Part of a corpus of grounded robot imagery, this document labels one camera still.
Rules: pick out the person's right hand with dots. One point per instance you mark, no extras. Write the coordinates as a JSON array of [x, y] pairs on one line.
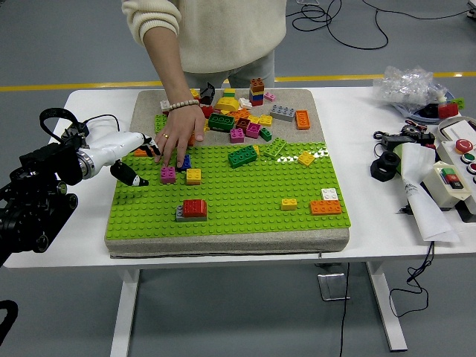
[[182, 124]]

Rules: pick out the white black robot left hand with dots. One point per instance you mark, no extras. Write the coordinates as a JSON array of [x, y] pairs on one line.
[[111, 147]]

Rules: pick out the blue square brick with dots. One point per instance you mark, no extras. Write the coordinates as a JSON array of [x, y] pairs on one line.
[[187, 163], [256, 97]]

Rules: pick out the red rounded brick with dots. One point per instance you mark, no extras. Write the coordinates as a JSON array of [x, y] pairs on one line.
[[195, 209]]

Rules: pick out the grey long brick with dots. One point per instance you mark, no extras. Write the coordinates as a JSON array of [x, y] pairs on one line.
[[193, 219], [283, 113]]

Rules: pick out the person's right forearm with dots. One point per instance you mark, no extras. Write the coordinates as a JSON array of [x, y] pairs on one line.
[[167, 70]]

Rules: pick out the orange long brick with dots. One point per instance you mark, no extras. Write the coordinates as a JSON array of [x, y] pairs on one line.
[[326, 208], [139, 152], [302, 120], [192, 140]]

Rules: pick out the light green long brick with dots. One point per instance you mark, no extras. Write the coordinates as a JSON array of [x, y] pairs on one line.
[[159, 122], [275, 148]]

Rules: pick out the yellow long brick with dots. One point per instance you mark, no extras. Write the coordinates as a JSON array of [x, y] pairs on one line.
[[206, 126]]

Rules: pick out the white square brick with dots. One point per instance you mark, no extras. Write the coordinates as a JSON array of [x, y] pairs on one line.
[[330, 195], [164, 105]]

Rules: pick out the red long brick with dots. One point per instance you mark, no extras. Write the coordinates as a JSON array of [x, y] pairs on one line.
[[448, 111], [207, 111]]

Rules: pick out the yellow small brick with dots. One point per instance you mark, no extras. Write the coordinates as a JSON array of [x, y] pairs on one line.
[[196, 93], [289, 205], [254, 119], [257, 150]]

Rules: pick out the black brick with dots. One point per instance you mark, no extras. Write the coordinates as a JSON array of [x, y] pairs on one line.
[[207, 94]]

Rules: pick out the dark green long brick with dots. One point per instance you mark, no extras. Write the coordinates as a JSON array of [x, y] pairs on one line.
[[242, 157], [221, 122]]

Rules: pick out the yellow curved brick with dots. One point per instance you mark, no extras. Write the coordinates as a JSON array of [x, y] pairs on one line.
[[227, 104]]

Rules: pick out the yellow square brick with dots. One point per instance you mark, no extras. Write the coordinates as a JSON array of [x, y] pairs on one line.
[[266, 120], [306, 159], [193, 176]]

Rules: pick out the green and yellow brick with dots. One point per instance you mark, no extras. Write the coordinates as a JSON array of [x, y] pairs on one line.
[[230, 93]]

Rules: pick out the dark brown brick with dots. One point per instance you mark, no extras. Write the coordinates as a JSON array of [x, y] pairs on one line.
[[242, 123]]

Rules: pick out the white small brick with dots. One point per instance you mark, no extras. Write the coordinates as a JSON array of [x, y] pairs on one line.
[[245, 103]]

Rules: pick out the magenta square brick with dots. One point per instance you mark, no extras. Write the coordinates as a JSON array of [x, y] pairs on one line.
[[253, 131]]

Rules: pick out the red square brick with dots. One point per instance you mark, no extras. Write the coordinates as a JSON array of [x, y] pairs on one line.
[[257, 103]]

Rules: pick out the dark green small brick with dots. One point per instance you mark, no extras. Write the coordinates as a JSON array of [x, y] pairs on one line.
[[266, 134]]

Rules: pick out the brown square brick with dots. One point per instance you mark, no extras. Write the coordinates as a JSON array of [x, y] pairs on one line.
[[257, 82]]

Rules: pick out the green studded baseplate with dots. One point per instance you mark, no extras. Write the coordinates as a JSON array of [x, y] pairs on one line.
[[241, 193]]

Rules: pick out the pink small brick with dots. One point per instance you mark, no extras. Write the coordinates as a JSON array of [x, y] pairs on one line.
[[270, 97]]

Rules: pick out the light green small brick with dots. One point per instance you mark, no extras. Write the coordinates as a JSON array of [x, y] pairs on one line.
[[460, 103]]

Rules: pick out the yellow floor tape line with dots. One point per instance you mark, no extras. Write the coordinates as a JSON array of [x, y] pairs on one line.
[[111, 85]]

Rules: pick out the person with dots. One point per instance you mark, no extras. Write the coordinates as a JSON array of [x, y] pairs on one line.
[[230, 33]]

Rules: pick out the grey-brown cushion mat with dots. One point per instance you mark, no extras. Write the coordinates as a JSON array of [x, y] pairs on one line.
[[223, 245]]

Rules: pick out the white table leg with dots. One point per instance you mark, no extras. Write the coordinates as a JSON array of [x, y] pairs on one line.
[[124, 316], [385, 308]]

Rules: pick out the large black hex nut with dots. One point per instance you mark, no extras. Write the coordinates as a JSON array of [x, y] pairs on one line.
[[376, 172]]

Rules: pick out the light green plastic part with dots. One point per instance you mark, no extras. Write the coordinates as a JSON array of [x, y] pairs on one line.
[[398, 154]]

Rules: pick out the metal floor plate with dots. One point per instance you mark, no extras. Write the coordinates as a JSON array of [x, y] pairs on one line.
[[331, 286]]

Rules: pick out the clear plastic bag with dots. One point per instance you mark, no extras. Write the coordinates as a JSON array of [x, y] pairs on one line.
[[405, 85]]

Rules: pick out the light blue bowl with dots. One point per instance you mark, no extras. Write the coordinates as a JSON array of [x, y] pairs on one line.
[[413, 112]]

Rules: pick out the small black plug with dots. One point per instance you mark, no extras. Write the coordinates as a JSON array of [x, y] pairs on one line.
[[405, 211]]

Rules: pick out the black servo motor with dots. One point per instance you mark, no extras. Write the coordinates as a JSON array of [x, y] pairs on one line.
[[425, 138]]

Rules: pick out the black plastic part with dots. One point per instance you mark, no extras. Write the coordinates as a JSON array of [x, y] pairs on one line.
[[430, 111]]

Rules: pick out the white paper bag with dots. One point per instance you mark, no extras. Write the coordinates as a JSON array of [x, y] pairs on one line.
[[424, 208]]

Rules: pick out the white plastic connector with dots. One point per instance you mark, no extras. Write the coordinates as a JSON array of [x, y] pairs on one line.
[[441, 97]]

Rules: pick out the white control box with buttons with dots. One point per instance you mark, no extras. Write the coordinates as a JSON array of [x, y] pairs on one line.
[[451, 154]]

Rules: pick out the grey white equipment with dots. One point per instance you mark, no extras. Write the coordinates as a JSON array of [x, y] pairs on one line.
[[473, 15]]

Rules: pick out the small white switch box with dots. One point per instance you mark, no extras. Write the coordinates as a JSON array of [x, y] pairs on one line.
[[437, 186]]

